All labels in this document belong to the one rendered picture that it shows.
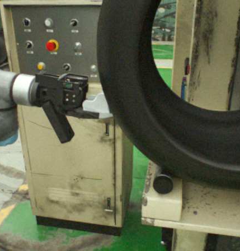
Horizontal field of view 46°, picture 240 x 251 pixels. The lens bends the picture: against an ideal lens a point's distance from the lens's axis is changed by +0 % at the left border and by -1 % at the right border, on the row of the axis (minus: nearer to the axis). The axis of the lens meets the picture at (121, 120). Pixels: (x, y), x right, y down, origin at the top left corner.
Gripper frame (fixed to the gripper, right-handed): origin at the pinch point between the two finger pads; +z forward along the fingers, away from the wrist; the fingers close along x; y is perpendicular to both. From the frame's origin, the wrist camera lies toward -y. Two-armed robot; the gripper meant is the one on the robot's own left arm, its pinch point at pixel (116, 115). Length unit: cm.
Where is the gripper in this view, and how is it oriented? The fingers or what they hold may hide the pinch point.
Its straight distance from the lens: 67.3
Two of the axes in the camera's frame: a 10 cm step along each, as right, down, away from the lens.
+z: 9.8, 1.8, -1.2
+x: 1.8, -3.9, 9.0
